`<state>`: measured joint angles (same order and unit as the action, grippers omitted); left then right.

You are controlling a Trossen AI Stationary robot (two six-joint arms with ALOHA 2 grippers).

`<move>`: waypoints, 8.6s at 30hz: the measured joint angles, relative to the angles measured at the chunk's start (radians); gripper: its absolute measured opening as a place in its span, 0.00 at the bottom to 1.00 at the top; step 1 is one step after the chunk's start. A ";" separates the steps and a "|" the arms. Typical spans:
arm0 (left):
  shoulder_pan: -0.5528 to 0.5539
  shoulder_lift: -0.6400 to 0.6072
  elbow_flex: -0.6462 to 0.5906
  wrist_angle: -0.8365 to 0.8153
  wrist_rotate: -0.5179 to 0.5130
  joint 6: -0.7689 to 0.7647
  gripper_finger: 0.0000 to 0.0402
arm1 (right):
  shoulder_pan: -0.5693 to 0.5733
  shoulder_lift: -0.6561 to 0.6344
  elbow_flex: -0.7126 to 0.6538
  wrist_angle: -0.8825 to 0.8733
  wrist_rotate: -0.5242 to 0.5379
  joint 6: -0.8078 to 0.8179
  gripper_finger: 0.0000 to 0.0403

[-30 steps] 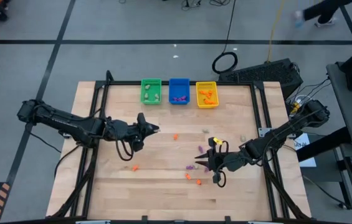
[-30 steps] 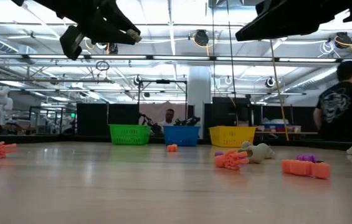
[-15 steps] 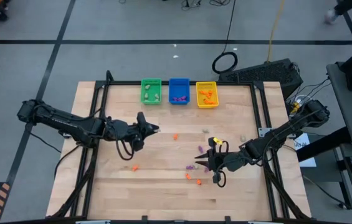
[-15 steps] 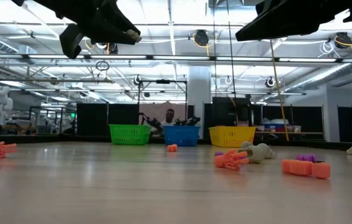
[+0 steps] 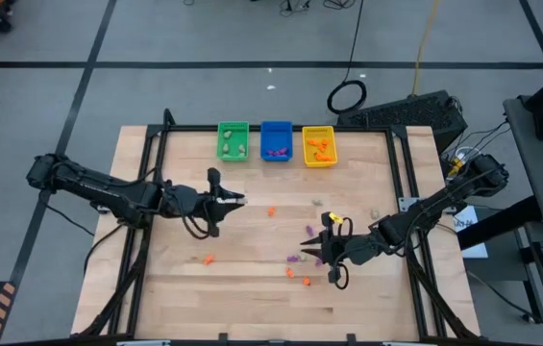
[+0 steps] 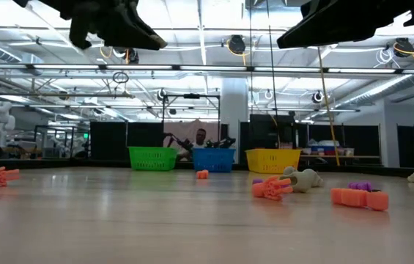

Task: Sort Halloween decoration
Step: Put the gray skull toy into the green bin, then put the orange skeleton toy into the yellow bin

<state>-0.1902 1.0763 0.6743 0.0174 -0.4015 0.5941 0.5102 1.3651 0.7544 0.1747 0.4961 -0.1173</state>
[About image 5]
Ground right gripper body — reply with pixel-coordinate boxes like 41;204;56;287
320;210;350;285

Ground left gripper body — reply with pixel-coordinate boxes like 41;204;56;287
197;167;228;239

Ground green plastic basket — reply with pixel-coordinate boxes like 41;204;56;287
216;120;251;162

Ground blue plastic basket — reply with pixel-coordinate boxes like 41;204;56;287
259;120;295;162

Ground yellow plastic basket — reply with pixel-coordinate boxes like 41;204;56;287
301;125;339;169

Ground white paper sheet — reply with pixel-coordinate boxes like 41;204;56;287
452;205;489;260

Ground black computer tower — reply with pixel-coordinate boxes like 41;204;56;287
336;89;469;155

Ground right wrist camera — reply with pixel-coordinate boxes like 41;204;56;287
347;235;381;266

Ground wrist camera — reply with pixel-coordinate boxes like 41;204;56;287
160;184;201;218
347;235;381;266

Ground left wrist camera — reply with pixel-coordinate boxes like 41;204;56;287
160;184;201;218

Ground black coiled cable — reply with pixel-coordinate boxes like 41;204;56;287
326;0;368;115

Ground white cable loop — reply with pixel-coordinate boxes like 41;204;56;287
453;145;482;167

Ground black cable bundle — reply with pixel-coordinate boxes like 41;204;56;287
278;0;357;13

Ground yellow cable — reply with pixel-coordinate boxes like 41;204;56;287
409;0;441;96

